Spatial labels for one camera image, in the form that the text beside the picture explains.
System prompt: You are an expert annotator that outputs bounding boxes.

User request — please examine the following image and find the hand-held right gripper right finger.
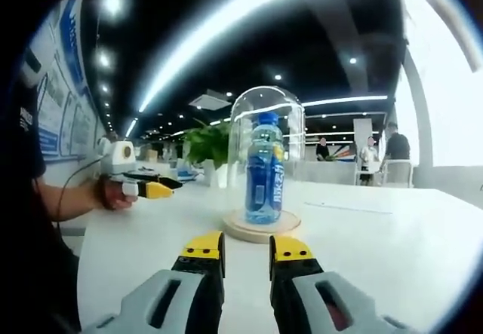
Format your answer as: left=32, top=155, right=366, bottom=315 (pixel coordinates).
left=269, top=234, right=413, bottom=334

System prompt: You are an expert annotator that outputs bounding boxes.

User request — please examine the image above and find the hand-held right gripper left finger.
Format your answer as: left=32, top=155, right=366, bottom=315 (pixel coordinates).
left=82, top=231, right=226, bottom=334

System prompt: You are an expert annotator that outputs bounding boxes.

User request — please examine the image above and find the blue drink bottle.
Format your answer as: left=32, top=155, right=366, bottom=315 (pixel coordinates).
left=245, top=112, right=285, bottom=226

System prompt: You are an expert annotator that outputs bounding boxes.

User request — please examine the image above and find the clear glass dome cover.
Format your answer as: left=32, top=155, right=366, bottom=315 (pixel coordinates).
left=226, top=84, right=306, bottom=234

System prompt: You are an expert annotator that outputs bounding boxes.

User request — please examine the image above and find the white plant pot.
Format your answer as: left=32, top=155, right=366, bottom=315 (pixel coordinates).
left=203, top=159, right=228, bottom=189

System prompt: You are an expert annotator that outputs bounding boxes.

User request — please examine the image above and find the green leafy plant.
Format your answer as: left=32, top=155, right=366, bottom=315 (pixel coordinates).
left=183, top=118, right=233, bottom=170

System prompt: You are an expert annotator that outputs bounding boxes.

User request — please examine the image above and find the round wooden base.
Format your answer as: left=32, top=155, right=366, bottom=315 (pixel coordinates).
left=222, top=209, right=302, bottom=244

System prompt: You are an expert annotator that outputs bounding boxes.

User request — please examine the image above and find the ceiling air vent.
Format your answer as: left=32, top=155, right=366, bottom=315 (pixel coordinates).
left=188, top=92, right=231, bottom=110

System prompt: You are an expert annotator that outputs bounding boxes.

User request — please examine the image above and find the white office counter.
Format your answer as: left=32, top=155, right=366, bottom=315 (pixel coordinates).
left=301, top=160, right=378, bottom=186

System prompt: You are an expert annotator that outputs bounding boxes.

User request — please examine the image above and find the clear box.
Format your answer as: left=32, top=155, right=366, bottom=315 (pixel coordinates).
left=381, top=159, right=415, bottom=189

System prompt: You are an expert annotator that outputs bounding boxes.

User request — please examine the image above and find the curved ceiling light strip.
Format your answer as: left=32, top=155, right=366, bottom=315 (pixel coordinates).
left=137, top=0, right=378, bottom=113

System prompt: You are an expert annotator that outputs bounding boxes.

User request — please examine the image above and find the straight ceiling light strip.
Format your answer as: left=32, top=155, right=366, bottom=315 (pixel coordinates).
left=301, top=94, right=389, bottom=108

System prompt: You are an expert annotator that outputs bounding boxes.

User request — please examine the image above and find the large bright window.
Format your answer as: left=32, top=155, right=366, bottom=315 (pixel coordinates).
left=392, top=0, right=483, bottom=169

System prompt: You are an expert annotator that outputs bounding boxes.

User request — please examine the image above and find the dark wrist strap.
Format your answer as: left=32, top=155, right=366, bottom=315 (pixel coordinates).
left=97, top=177, right=114, bottom=211

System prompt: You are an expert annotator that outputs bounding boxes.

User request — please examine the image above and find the thin dark gripper cable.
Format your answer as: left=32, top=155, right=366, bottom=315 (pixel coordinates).
left=55, top=155, right=105, bottom=230

